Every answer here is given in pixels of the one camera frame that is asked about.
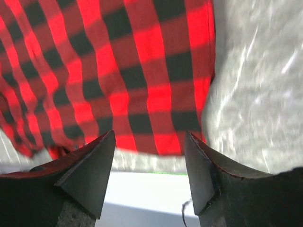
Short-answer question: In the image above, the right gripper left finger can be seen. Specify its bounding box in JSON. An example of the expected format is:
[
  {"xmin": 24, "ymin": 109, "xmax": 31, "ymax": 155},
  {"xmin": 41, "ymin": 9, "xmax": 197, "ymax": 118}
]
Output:
[{"xmin": 0, "ymin": 131, "xmax": 116, "ymax": 227}]

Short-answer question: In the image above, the red black plaid shirt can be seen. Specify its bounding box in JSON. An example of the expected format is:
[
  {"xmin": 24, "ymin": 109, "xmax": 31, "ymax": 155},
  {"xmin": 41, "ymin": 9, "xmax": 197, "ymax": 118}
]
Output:
[{"xmin": 0, "ymin": 0, "xmax": 215, "ymax": 159}]

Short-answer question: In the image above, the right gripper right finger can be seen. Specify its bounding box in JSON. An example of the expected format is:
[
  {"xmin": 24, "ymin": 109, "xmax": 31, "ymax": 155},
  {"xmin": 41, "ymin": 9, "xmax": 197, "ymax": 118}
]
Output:
[{"xmin": 185, "ymin": 132, "xmax": 303, "ymax": 227}]

